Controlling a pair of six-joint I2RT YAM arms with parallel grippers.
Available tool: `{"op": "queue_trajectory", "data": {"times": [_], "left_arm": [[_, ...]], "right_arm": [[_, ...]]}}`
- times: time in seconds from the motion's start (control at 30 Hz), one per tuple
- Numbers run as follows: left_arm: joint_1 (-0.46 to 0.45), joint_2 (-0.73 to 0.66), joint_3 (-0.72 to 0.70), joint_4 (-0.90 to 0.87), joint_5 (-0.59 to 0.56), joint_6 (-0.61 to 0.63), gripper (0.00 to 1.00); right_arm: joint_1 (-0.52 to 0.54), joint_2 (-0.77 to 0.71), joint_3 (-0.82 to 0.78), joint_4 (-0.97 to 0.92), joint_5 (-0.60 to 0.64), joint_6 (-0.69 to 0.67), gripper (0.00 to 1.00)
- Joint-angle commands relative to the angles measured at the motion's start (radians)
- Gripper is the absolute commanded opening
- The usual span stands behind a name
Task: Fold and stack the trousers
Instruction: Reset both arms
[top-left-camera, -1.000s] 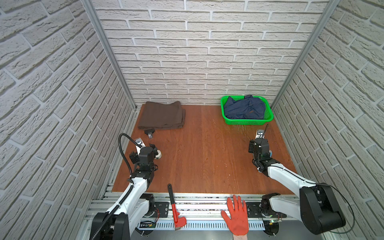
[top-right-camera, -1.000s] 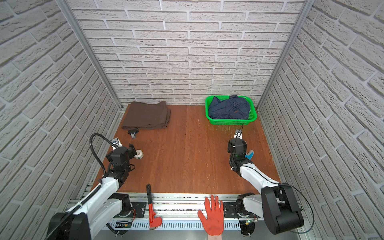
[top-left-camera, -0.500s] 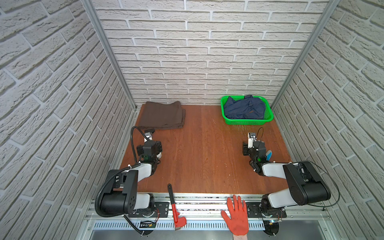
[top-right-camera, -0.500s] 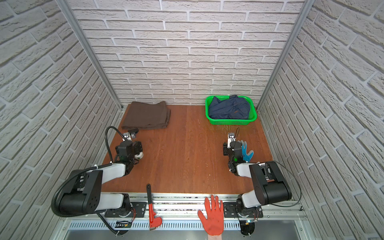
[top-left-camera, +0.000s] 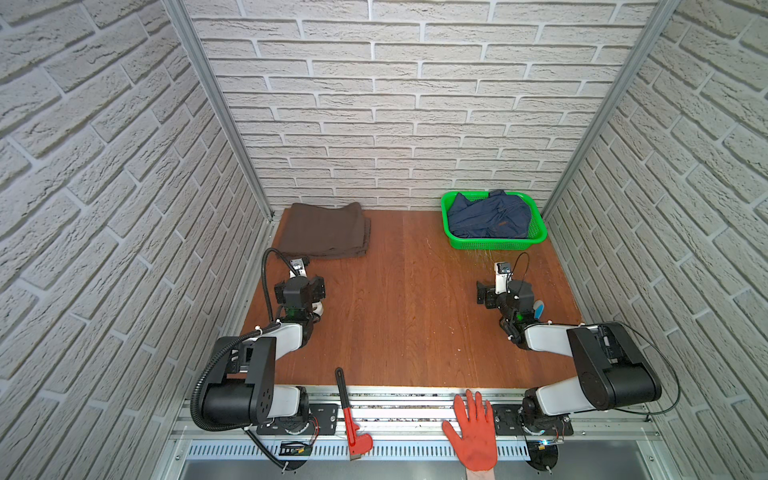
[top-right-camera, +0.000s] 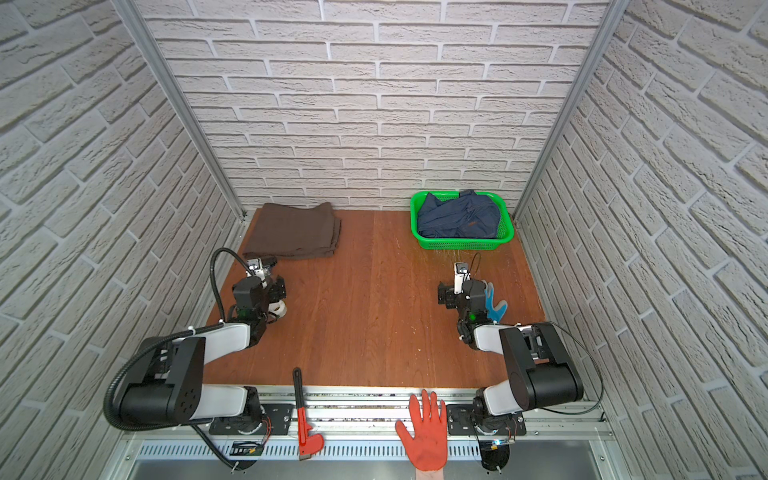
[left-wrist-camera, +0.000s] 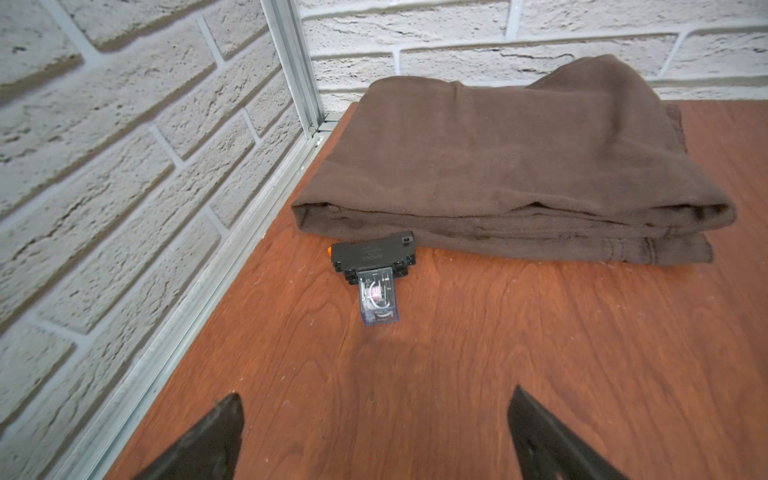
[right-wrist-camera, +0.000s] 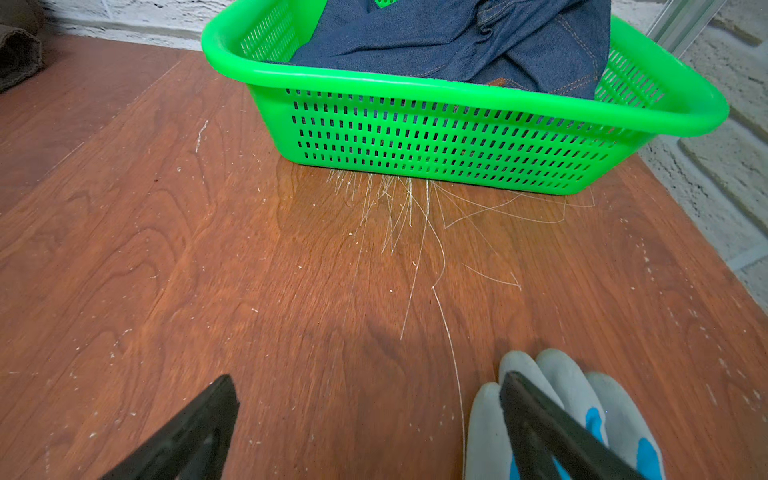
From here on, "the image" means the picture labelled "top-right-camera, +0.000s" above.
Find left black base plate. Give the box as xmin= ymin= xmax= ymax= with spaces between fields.
xmin=209 ymin=404 xmax=294 ymax=436

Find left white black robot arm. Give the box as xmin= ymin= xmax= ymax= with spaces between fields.
xmin=103 ymin=276 xmax=287 ymax=432

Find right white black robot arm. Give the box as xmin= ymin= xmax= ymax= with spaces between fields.
xmin=437 ymin=275 xmax=584 ymax=417

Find red gloved hand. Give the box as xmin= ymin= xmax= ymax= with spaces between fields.
xmin=395 ymin=389 xmax=448 ymax=479

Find black corrugated cable conduit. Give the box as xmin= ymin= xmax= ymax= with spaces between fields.
xmin=101 ymin=247 xmax=253 ymax=433

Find small black electronics box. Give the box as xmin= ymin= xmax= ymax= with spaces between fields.
xmin=229 ymin=441 xmax=264 ymax=458

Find white tape roll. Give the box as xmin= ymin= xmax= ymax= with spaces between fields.
xmin=268 ymin=300 xmax=287 ymax=322

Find navy blue trousers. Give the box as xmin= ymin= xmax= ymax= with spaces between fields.
xmin=417 ymin=190 xmax=501 ymax=239

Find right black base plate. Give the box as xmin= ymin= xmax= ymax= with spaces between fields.
xmin=447 ymin=404 xmax=527 ymax=438

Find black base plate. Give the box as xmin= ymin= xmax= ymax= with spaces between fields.
xmin=447 ymin=404 xmax=527 ymax=438
xmin=209 ymin=404 xmax=294 ymax=436

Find red pipe wrench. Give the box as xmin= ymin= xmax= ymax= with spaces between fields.
xmin=292 ymin=367 xmax=325 ymax=461

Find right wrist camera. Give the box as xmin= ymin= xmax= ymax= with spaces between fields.
xmin=453 ymin=262 xmax=470 ymax=295

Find green plastic basket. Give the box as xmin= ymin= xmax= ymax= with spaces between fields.
xmin=410 ymin=191 xmax=514 ymax=250

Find brown trousers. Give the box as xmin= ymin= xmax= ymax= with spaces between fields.
xmin=243 ymin=202 xmax=342 ymax=260

